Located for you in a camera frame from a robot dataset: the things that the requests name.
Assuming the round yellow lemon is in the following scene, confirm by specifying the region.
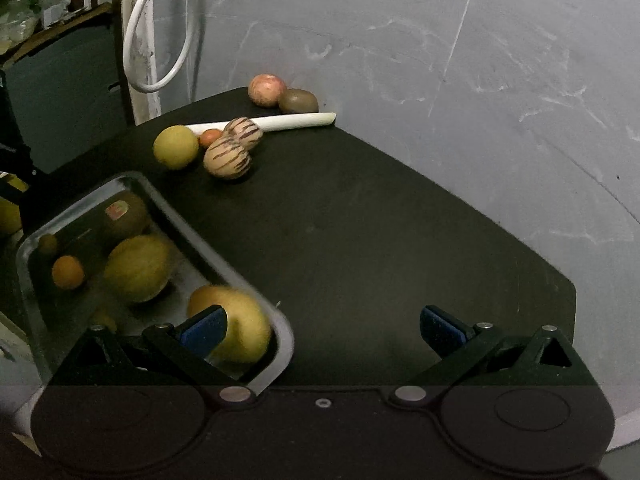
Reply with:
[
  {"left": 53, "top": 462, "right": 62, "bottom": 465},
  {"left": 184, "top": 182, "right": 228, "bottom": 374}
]
[{"left": 153, "top": 125, "right": 200, "bottom": 170}]

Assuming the cluttered wooden shelf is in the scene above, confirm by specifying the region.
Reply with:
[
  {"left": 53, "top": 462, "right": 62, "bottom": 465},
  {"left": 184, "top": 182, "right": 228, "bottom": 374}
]
[{"left": 0, "top": 0, "right": 113, "bottom": 68}]

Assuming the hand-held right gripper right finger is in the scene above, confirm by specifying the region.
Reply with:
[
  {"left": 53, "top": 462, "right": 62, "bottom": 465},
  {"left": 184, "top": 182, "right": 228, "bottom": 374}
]
[{"left": 387, "top": 304, "right": 598, "bottom": 408}]

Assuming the red apple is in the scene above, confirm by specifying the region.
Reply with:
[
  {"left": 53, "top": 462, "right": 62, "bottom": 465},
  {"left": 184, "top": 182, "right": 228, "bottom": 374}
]
[{"left": 248, "top": 73, "right": 288, "bottom": 108}]

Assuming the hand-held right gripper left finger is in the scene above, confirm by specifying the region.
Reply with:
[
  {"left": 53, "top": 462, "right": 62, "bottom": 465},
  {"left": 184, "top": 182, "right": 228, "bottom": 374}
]
[{"left": 52, "top": 304, "right": 258, "bottom": 409}]

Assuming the metal tray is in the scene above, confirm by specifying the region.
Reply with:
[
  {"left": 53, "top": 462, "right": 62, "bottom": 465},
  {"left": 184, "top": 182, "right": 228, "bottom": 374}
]
[{"left": 15, "top": 171, "right": 295, "bottom": 395}]

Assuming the dark grey cabinet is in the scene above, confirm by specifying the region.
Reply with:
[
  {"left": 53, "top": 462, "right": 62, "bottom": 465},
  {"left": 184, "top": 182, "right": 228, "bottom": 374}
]
[{"left": 0, "top": 20, "right": 127, "bottom": 175}]

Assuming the large kiwi with red sticker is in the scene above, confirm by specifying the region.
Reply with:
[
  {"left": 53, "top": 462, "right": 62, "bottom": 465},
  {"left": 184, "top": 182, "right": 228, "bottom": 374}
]
[{"left": 101, "top": 191, "right": 151, "bottom": 241}]

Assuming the white leek stalk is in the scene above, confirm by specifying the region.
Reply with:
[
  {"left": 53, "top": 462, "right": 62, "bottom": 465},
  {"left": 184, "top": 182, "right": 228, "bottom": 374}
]
[{"left": 184, "top": 112, "right": 336, "bottom": 136}]

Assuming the yellow green pear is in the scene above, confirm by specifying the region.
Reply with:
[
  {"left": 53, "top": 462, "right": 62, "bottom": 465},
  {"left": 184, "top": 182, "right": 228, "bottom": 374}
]
[{"left": 186, "top": 285, "right": 273, "bottom": 365}]

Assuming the orange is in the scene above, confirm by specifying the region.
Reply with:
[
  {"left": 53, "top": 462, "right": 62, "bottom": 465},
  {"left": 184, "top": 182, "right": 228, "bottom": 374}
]
[{"left": 51, "top": 255, "right": 85, "bottom": 291}]

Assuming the striped pepino melon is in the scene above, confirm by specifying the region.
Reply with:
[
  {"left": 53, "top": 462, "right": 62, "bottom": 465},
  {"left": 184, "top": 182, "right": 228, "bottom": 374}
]
[
  {"left": 203, "top": 135, "right": 252, "bottom": 180},
  {"left": 223, "top": 116, "right": 264, "bottom": 152}
]

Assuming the white hose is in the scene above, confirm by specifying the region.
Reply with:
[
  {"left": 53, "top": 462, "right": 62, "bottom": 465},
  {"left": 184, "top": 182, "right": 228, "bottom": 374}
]
[{"left": 122, "top": 0, "right": 201, "bottom": 95}]

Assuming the white door frame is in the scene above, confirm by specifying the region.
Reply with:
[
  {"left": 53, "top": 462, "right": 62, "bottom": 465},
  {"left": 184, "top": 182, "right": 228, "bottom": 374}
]
[{"left": 120, "top": 0, "right": 167, "bottom": 127}]

